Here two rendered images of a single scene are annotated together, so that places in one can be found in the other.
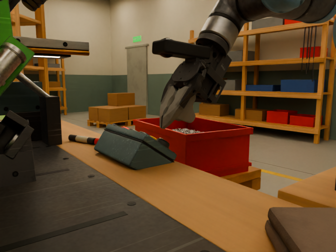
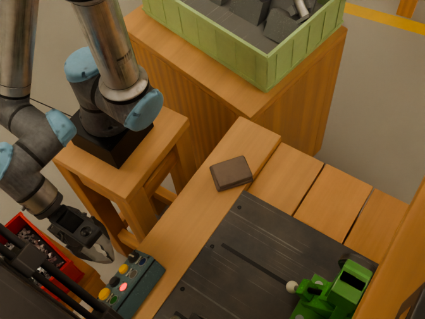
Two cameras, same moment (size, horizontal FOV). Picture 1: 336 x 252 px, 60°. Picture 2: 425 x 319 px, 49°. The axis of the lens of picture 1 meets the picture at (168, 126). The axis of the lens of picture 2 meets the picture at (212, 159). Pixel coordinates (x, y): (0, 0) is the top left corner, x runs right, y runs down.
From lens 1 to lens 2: 1.12 m
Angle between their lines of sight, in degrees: 89
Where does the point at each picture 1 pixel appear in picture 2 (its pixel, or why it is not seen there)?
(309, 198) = (135, 182)
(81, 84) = not seen: outside the picture
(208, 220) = (216, 211)
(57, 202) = (223, 280)
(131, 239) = (240, 231)
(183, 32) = not seen: outside the picture
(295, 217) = (226, 178)
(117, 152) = (149, 286)
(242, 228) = (217, 199)
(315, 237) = (237, 174)
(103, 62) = not seen: outside the picture
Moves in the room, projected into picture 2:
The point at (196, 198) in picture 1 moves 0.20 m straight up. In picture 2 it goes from (196, 221) to (186, 184)
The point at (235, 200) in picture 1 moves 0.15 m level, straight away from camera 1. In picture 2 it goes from (192, 205) to (135, 212)
